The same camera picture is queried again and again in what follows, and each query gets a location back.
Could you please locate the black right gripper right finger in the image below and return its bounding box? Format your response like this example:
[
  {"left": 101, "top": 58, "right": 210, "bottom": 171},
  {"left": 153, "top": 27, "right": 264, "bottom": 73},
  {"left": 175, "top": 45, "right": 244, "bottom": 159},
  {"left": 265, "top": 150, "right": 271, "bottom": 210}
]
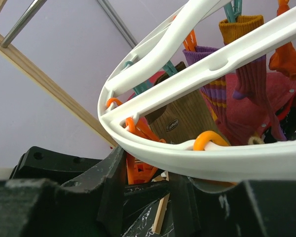
[{"left": 169, "top": 173, "right": 296, "bottom": 237}]

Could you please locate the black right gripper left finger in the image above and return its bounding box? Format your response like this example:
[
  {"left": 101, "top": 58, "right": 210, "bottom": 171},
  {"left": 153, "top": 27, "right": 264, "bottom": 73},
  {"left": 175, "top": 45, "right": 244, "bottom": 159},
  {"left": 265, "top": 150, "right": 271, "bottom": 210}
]
[{"left": 0, "top": 147, "right": 126, "bottom": 237}]

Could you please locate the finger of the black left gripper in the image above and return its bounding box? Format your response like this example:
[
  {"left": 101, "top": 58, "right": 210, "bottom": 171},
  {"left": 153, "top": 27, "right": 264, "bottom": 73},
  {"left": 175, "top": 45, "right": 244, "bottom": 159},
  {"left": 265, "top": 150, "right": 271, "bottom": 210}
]
[
  {"left": 9, "top": 146, "right": 101, "bottom": 185},
  {"left": 96, "top": 181, "right": 169, "bottom": 237}
]

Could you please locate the white round clip hanger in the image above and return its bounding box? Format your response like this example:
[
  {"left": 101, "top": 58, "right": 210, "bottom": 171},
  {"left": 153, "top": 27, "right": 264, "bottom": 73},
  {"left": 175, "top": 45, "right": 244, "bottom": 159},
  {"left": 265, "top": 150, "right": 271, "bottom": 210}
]
[{"left": 97, "top": 0, "right": 296, "bottom": 182}]

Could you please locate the orange gripped clothes peg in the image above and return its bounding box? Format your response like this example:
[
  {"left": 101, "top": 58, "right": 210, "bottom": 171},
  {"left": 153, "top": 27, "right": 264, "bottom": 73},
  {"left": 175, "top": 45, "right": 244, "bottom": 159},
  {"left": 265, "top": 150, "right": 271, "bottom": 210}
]
[{"left": 126, "top": 153, "right": 158, "bottom": 185}]

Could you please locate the yellow orange clothes peg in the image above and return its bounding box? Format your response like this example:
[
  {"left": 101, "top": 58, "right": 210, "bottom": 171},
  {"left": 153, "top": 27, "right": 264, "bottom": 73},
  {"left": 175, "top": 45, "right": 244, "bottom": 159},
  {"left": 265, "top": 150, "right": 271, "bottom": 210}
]
[{"left": 193, "top": 130, "right": 230, "bottom": 151}]

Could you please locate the red patterned pillow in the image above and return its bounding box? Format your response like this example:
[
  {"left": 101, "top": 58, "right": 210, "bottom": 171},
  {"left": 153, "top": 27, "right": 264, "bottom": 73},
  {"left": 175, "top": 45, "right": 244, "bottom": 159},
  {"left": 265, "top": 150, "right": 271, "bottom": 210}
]
[{"left": 140, "top": 73, "right": 296, "bottom": 145}]

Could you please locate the olive brown hanging sock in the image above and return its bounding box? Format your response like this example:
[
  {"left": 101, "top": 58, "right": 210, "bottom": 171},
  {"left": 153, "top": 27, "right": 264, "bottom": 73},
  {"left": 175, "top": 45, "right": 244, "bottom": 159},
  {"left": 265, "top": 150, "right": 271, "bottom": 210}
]
[{"left": 145, "top": 61, "right": 231, "bottom": 146}]

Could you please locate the purple hanging sock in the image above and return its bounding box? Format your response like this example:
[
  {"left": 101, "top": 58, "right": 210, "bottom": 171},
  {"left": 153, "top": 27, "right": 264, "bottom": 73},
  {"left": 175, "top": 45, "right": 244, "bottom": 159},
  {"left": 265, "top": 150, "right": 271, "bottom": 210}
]
[{"left": 183, "top": 46, "right": 241, "bottom": 145}]

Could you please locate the maroon mustard hanging sock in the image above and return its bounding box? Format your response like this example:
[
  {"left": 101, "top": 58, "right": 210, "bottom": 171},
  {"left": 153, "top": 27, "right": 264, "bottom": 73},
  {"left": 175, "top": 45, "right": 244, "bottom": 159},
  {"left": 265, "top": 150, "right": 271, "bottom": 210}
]
[{"left": 219, "top": 15, "right": 287, "bottom": 141}]

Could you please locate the metal hanging rod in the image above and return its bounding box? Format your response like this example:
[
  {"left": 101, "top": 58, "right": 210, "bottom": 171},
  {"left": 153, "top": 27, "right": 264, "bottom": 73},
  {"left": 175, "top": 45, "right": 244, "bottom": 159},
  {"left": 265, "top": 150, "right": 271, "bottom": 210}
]
[{"left": 0, "top": 0, "right": 47, "bottom": 48}]

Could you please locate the orange hanging sock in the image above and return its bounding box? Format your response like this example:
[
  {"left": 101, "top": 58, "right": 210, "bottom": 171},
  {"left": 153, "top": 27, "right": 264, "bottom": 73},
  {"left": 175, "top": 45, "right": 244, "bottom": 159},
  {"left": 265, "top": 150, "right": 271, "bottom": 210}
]
[{"left": 268, "top": 0, "right": 296, "bottom": 81}]

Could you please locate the teal clothes peg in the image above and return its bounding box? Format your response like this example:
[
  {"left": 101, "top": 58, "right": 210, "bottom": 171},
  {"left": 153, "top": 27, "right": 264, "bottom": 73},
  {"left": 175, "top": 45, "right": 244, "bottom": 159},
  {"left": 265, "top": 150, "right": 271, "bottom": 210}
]
[{"left": 223, "top": 0, "right": 242, "bottom": 23}]

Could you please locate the wooden drying rack frame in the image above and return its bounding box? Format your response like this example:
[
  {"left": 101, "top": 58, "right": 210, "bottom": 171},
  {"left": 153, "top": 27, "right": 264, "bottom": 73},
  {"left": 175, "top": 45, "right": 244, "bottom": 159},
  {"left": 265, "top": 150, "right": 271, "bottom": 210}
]
[{"left": 0, "top": 0, "right": 171, "bottom": 234}]

